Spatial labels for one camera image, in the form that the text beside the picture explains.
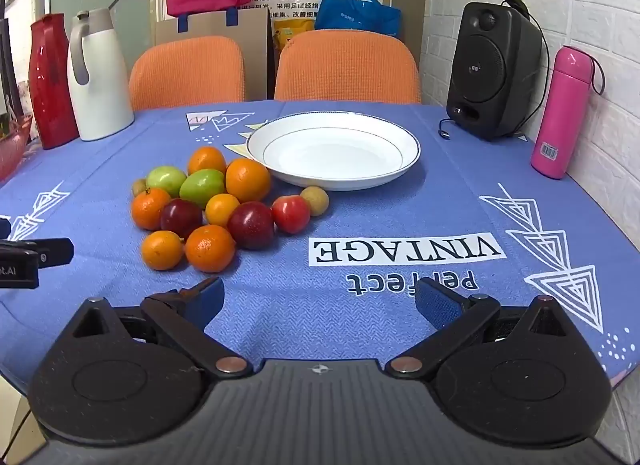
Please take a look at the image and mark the blue plastic bag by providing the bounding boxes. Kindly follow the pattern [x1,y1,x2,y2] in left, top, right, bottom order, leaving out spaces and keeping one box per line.
[314,0,403,38]

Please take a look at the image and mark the translucent red basket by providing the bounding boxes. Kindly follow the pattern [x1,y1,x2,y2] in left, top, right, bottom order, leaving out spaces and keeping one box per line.
[0,114,33,180]

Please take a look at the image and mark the yellow plastic bag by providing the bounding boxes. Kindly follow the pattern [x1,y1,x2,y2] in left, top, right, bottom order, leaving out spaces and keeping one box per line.
[272,20,316,53]

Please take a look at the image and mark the brown paper bag blue handles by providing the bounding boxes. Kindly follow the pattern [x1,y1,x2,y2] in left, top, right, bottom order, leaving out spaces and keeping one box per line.
[154,9,276,100]

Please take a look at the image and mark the blue printed tablecloth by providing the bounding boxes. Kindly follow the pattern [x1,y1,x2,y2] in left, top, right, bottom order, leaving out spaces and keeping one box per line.
[0,99,640,391]

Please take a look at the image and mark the tangerine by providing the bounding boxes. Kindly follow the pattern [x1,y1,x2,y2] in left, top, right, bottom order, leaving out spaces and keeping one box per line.
[131,187,173,231]
[185,225,237,274]
[140,230,185,271]
[187,146,228,176]
[205,193,241,227]

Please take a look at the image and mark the orange chair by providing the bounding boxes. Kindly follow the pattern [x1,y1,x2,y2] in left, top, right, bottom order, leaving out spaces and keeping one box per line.
[274,30,422,104]
[128,36,247,112]

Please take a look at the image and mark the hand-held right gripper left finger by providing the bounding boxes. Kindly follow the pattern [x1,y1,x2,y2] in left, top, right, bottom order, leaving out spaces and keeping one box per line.
[70,276,253,380]

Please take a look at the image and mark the white plate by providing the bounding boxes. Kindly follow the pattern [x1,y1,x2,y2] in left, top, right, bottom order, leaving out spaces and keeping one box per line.
[246,112,422,192]

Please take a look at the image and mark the large orange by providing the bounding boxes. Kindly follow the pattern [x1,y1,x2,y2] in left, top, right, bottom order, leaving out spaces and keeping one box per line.
[225,157,272,203]

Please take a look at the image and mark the pink thermos bottle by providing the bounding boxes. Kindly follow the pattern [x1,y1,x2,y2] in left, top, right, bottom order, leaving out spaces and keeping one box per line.
[531,45,606,180]

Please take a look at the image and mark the dark red plum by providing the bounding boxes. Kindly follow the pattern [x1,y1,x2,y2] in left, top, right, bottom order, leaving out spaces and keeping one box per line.
[160,198,204,241]
[227,201,276,251]

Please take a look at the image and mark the black speaker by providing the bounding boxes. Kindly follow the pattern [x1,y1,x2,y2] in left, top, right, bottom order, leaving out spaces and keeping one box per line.
[446,1,544,142]

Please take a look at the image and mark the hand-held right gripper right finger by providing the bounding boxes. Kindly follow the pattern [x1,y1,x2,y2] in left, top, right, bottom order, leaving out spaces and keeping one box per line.
[384,276,583,378]

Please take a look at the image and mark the white thermos jug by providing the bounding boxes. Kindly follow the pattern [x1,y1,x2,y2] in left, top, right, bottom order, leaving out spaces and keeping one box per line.
[67,7,136,142]

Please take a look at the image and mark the green apple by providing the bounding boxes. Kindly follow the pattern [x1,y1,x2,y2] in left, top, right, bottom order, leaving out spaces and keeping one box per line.
[179,169,227,209]
[146,166,188,198]

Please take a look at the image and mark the red thermos jug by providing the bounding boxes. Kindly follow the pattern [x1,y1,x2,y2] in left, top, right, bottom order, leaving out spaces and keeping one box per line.
[28,13,80,150]

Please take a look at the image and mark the small red apple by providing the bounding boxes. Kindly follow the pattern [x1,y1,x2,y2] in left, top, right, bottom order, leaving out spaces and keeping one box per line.
[271,195,312,235]

